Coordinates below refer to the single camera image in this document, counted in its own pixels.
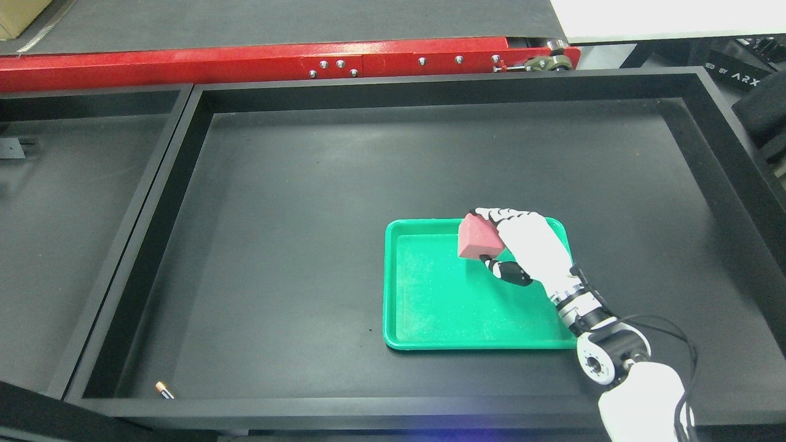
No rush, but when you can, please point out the black metal shelf rack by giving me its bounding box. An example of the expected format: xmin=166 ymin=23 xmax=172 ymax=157
xmin=67 ymin=68 xmax=784 ymax=430

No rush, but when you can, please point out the red conveyor frame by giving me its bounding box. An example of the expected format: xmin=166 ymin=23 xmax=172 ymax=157
xmin=1 ymin=36 xmax=582 ymax=93

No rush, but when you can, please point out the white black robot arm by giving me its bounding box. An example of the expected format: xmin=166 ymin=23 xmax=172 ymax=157
xmin=543 ymin=274 xmax=693 ymax=441

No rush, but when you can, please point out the pink foam block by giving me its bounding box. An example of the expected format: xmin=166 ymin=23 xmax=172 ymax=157
xmin=457 ymin=214 xmax=507 ymax=260

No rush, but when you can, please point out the green plastic tray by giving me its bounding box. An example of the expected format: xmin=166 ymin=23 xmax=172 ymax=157
xmin=382 ymin=219 xmax=576 ymax=351

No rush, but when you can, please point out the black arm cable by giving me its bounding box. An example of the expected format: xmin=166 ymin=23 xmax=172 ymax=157
xmin=614 ymin=314 xmax=701 ymax=442

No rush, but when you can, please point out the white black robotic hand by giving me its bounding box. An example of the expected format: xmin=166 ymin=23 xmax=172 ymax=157
xmin=472 ymin=207 xmax=581 ymax=304

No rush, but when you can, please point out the cardboard box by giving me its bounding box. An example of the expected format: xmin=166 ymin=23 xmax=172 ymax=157
xmin=1 ymin=0 xmax=52 ymax=41

